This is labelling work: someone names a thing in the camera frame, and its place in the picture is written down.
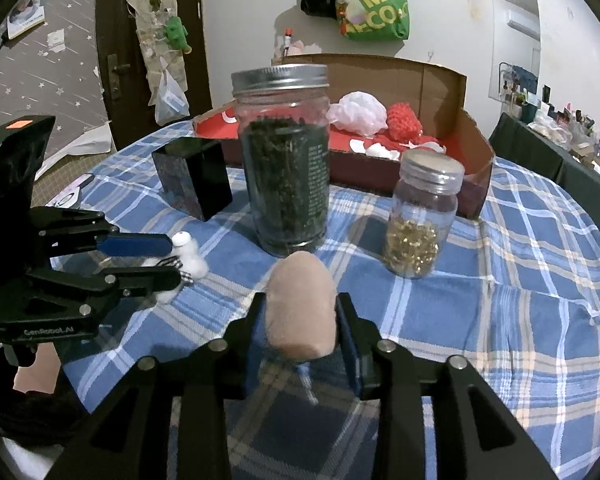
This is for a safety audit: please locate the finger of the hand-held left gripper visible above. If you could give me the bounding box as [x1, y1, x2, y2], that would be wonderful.
[26, 264, 184, 309]
[30, 207, 174, 259]

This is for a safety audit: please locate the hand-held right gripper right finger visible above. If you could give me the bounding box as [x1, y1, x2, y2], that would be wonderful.
[334, 293, 561, 480]

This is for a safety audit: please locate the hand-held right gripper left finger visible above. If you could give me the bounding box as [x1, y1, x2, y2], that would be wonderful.
[45, 293, 269, 480]

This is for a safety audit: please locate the white plush sheep toy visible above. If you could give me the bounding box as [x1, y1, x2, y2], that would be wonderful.
[141, 232, 211, 306]

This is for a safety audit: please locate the beige plush piece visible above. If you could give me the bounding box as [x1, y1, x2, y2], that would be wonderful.
[265, 252, 340, 361]

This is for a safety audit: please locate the red knitted scrubber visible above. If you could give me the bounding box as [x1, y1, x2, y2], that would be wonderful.
[385, 102, 425, 145]

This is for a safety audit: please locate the white mesh bath loofah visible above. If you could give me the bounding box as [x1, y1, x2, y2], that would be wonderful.
[326, 91, 388, 137]

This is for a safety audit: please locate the cardboard box with red inside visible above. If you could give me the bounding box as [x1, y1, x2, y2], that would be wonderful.
[194, 52, 497, 221]

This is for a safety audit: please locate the white paper sheet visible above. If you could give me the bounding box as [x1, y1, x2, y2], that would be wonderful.
[32, 122, 116, 181]

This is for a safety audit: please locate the black cube box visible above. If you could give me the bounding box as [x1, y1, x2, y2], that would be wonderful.
[151, 139, 233, 222]

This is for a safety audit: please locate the small glass jar metal lid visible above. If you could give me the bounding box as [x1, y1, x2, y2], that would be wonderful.
[384, 149, 466, 279]

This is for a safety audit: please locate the pink bedsheet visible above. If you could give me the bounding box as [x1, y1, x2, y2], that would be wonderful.
[12, 345, 63, 396]

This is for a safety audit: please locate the clear plastic bag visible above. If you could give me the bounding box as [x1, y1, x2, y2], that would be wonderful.
[154, 67, 191, 126]

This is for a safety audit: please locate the large glass jar metal lid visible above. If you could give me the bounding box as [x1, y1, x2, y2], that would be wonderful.
[230, 64, 332, 259]

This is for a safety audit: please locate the blue plaid blanket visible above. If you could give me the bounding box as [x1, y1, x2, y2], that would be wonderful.
[50, 120, 600, 480]

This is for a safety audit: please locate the dark brown door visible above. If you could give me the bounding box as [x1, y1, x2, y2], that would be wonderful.
[95, 0, 213, 153]

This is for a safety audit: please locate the hanging door organizer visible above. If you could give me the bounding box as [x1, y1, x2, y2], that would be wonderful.
[126, 0, 191, 96]

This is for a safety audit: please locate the green plush toy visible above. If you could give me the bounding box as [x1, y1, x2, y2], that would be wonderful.
[162, 16, 192, 56]

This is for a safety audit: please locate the pink plush toy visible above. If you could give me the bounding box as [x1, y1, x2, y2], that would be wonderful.
[287, 40, 323, 58]

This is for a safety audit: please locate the desk with dark cloth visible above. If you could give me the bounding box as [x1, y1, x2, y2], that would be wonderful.
[489, 112, 600, 206]

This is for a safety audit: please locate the side table with clutter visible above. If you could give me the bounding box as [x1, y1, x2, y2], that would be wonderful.
[497, 62, 600, 176]

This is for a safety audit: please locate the green tote bag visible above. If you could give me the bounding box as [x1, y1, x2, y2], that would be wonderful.
[341, 0, 411, 42]

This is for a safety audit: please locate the door handle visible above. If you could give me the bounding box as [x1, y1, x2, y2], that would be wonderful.
[106, 54, 131, 101]

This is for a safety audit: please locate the black braided cable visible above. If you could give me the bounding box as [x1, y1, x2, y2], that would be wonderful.
[0, 385, 86, 443]

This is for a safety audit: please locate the wall mirror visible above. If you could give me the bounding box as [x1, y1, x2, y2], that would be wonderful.
[486, 0, 542, 106]

